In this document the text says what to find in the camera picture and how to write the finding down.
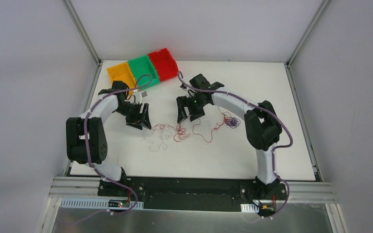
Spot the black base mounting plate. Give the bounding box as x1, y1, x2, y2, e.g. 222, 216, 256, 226
98, 177, 288, 213

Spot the aluminium front rail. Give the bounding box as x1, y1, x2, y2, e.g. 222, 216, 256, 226
49, 177, 339, 204

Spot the yellow plastic bin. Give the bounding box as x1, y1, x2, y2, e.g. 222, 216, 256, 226
106, 62, 136, 88

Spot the red plastic bin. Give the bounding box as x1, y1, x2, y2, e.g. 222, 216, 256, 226
148, 48, 179, 82

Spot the green plastic bin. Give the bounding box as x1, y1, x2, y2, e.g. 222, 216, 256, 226
128, 55, 159, 88

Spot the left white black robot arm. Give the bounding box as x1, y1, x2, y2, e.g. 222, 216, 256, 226
66, 81, 152, 196

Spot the blue purple thin wire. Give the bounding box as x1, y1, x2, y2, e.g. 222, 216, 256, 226
224, 116, 241, 129

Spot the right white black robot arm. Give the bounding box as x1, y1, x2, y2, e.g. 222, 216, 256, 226
176, 74, 282, 199

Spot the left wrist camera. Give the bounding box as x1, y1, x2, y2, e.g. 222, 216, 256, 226
132, 91, 148, 103

